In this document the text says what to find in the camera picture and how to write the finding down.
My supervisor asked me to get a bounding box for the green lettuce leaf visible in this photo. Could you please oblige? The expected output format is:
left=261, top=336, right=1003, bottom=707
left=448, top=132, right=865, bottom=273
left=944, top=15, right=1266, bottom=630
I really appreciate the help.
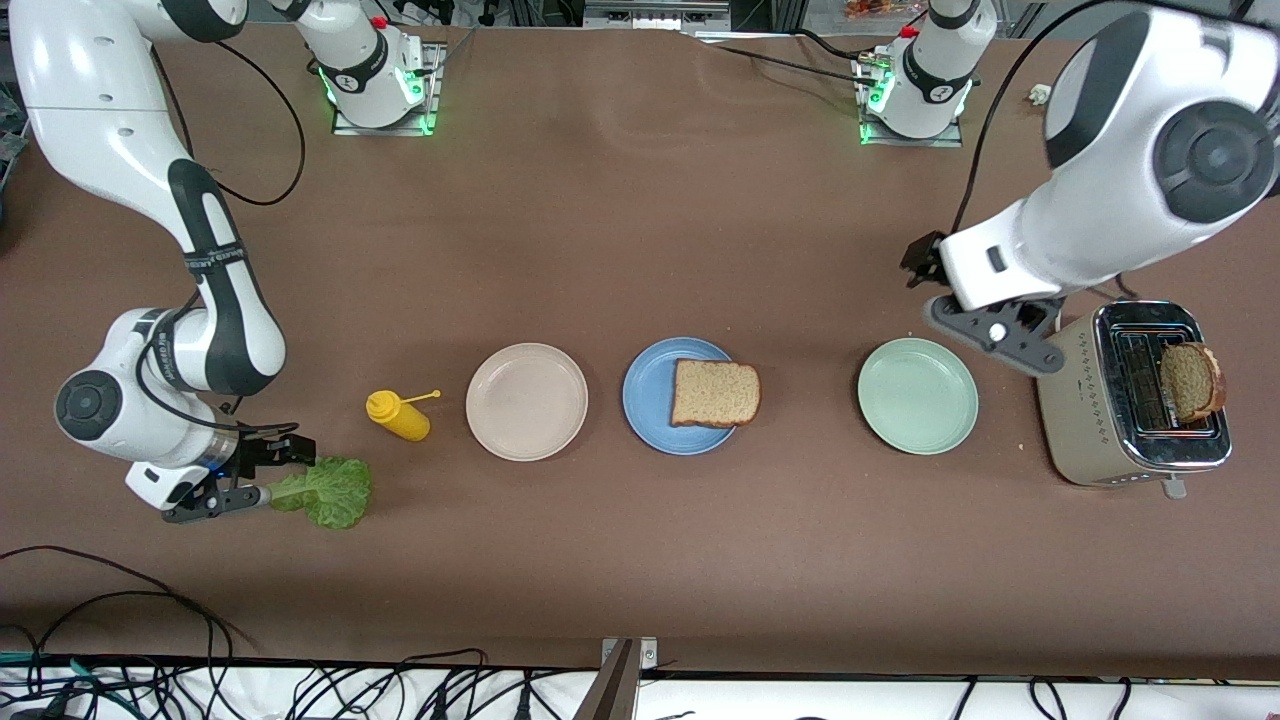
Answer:
left=265, top=455, right=374, bottom=531

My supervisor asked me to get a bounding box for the brown bread slice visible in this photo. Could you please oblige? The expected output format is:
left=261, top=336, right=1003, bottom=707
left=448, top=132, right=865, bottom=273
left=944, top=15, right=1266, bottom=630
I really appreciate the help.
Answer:
left=1160, top=342, right=1228, bottom=424
left=670, top=358, right=762, bottom=430

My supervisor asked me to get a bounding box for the light green plate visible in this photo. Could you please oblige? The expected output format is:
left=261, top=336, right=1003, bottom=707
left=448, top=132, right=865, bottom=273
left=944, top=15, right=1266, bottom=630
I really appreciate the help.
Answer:
left=857, top=337, right=980, bottom=456

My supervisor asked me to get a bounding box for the beige plate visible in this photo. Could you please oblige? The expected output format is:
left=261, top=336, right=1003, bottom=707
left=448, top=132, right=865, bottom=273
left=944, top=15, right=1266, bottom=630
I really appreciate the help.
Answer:
left=465, top=342, right=590, bottom=463

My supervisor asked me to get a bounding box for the blue plate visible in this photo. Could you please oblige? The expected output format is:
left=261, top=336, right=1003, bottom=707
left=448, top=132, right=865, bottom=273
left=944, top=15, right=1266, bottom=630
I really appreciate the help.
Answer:
left=621, top=337, right=743, bottom=456

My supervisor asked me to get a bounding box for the yellow squeeze bottle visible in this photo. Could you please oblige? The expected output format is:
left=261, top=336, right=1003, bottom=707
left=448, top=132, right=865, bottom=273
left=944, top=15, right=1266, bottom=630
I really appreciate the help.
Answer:
left=365, top=388, right=442, bottom=443

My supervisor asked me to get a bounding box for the beige chrome two-slot toaster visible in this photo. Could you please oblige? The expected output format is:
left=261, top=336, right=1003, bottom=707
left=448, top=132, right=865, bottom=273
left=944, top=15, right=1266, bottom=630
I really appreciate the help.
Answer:
left=1034, top=300, right=1233, bottom=499

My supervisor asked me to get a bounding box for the black cable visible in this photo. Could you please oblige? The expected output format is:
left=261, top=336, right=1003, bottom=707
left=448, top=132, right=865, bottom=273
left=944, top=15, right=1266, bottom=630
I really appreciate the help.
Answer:
left=950, top=0, right=1116, bottom=241
left=150, top=40, right=306, bottom=208
left=0, top=545, right=236, bottom=701
left=135, top=290, right=301, bottom=436
left=715, top=28, right=881, bottom=89

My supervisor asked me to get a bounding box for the teal cable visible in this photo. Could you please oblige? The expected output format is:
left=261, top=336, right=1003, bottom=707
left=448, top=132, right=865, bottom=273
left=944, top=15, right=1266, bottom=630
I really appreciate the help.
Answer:
left=0, top=652, right=136, bottom=706

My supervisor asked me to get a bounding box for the aluminium frame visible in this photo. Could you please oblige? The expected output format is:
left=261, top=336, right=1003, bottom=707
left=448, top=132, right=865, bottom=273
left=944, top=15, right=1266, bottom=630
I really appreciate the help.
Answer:
left=583, top=0, right=733, bottom=31

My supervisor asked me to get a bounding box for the aluminium extrusion camera post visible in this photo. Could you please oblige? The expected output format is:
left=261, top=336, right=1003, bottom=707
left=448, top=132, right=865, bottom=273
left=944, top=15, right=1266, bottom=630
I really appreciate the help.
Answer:
left=572, top=636, right=659, bottom=720

